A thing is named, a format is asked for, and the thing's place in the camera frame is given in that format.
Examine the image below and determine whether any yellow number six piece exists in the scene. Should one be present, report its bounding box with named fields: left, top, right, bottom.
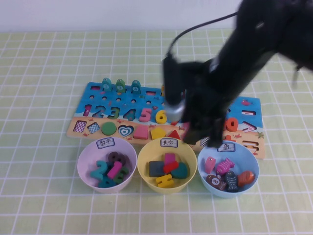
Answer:
left=155, top=109, right=168, bottom=125

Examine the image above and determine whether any magenta fish piece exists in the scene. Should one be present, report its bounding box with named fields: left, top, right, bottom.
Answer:
left=215, top=158, right=235, bottom=175

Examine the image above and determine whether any teal upright fish piece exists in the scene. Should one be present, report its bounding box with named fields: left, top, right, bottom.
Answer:
left=101, top=77, right=112, bottom=92

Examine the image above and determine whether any magenta rectangle piece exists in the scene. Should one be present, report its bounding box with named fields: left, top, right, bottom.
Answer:
left=164, top=153, right=177, bottom=165

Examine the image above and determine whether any magenta number one piece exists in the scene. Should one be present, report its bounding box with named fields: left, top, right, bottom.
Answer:
left=107, top=161, right=123, bottom=180

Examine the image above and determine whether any white label on yellow bowl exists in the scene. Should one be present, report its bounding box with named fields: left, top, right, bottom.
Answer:
left=160, top=138, right=179, bottom=148

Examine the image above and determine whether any green upright fish piece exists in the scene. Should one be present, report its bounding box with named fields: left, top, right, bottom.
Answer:
left=115, top=78, right=126, bottom=94

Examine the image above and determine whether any pink number five piece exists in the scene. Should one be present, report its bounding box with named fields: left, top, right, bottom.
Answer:
left=138, top=107, right=154, bottom=123

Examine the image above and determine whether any pink square piece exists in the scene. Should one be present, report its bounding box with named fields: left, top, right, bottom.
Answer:
left=133, top=126, right=148, bottom=140

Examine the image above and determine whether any brown fish piece number eight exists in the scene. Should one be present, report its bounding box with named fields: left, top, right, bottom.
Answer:
left=205, top=174, right=227, bottom=192

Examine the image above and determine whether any white label on pink bowl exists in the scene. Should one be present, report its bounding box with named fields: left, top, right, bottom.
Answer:
left=96, top=138, right=115, bottom=149

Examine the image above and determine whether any teal fish piece number four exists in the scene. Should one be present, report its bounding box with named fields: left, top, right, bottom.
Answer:
left=131, top=80, right=142, bottom=95

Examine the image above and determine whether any pink fish piece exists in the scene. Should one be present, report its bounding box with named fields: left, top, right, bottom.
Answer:
left=204, top=156, right=216, bottom=173

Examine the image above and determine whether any yellow equals sign piece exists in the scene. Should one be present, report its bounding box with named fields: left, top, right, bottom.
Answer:
left=156, top=173, right=175, bottom=188

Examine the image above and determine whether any colourful wooden puzzle board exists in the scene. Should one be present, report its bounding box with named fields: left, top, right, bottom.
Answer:
left=66, top=82, right=265, bottom=161

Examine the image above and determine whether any orange fish piece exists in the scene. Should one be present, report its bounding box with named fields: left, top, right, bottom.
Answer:
left=236, top=170, right=255, bottom=188

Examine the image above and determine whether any orange number ten piece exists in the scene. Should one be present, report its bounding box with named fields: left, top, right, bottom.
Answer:
left=224, top=117, right=238, bottom=133

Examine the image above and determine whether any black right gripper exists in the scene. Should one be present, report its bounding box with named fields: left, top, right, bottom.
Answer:
left=180, top=58, right=243, bottom=148

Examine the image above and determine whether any yellow plastic bowl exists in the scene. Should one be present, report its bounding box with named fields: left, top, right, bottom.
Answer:
left=136, top=138, right=198, bottom=195

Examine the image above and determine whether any green checked tablecloth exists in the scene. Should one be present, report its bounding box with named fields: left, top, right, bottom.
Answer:
left=0, top=28, right=313, bottom=235

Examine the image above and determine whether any navy fish piece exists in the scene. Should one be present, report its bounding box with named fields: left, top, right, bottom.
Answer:
left=224, top=170, right=239, bottom=193

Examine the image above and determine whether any white label on blue bowl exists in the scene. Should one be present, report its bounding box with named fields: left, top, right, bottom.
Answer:
left=218, top=142, right=236, bottom=154

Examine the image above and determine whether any green circle piece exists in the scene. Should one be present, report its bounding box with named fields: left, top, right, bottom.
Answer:
left=101, top=121, right=116, bottom=136

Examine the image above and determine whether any teal number two piece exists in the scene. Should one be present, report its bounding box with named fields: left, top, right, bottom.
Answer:
left=89, top=160, right=110, bottom=181

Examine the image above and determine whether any blue plastic bowl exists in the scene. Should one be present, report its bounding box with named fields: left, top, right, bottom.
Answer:
left=197, top=141, right=259, bottom=199

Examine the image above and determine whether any black wrist camera silver lens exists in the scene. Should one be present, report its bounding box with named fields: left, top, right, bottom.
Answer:
left=161, top=56, right=184, bottom=121

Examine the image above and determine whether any grey-blue square piece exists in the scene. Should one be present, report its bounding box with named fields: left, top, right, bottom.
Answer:
left=148, top=161, right=167, bottom=177

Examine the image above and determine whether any yellow pentagon piece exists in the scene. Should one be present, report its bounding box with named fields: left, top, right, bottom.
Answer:
left=150, top=127, right=167, bottom=141

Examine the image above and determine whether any red triangle piece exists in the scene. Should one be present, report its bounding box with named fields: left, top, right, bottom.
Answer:
left=167, top=129, right=183, bottom=142

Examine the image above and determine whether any teal heart piece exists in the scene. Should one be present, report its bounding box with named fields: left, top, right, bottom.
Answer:
left=170, top=162, right=188, bottom=179

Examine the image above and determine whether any red slanted block piece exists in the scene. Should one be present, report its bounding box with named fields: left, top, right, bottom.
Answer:
left=163, top=161, right=180, bottom=174

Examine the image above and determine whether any pink plastic bowl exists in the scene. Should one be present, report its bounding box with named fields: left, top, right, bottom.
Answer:
left=77, top=137, right=137, bottom=194

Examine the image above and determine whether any black camera cable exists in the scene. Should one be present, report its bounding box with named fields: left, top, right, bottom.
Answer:
left=167, top=12, right=239, bottom=59

